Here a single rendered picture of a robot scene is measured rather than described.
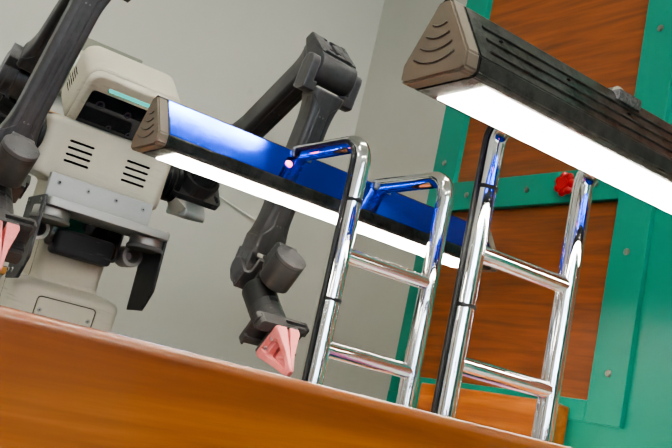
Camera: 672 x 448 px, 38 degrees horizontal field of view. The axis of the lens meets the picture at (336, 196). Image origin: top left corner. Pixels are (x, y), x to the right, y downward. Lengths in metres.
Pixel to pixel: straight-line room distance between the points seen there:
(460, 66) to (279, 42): 3.19
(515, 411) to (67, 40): 0.92
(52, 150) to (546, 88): 1.30
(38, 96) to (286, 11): 2.51
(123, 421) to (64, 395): 0.02
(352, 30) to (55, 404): 3.93
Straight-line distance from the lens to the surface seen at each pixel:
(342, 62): 1.76
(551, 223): 1.77
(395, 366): 1.27
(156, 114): 1.27
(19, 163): 1.48
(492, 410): 1.66
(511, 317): 1.78
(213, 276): 3.70
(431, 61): 0.81
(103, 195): 1.97
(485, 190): 1.04
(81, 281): 2.01
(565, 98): 0.86
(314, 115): 1.72
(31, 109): 1.57
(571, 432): 1.63
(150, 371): 0.29
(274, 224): 1.69
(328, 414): 0.32
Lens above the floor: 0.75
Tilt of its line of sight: 13 degrees up
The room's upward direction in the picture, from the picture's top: 13 degrees clockwise
